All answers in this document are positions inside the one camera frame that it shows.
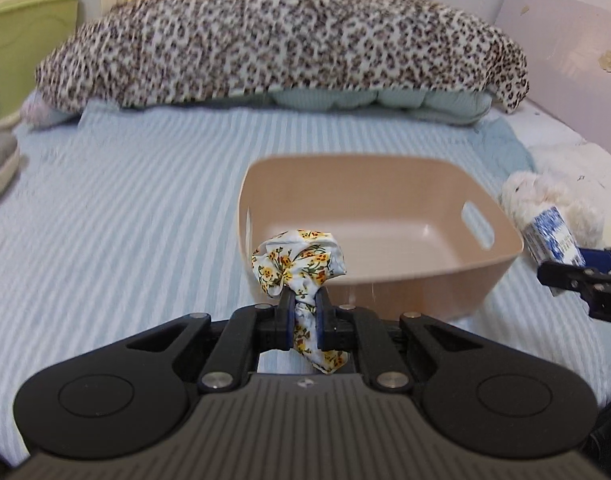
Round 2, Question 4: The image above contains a blue white patterned box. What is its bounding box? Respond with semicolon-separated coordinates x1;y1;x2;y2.
521;206;585;296

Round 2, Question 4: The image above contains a leopard print blanket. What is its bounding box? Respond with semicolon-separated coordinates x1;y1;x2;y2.
35;0;529;114

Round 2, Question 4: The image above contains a yellow floral fabric scrunchie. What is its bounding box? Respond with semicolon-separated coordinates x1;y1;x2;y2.
250;230;349;375

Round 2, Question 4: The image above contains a beige plastic storage basket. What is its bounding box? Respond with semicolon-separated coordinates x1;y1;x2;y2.
238;154;523;321

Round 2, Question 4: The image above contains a pink headboard panel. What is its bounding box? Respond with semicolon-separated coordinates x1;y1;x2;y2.
495;0;611;154

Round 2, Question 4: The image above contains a white fluffy plush toy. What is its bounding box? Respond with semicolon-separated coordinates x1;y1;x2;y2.
499;143;611;248

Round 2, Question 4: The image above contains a light green quilted pillow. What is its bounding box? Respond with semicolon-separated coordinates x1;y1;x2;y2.
270;89;493;126

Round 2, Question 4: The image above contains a blue striped bed quilt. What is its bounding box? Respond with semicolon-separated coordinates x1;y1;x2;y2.
0;94;611;466

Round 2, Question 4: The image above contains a green plastic storage bin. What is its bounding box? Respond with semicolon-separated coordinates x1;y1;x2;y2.
0;0;78;122

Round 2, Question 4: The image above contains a small pink plush item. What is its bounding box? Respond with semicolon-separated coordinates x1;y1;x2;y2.
20;89;76;130

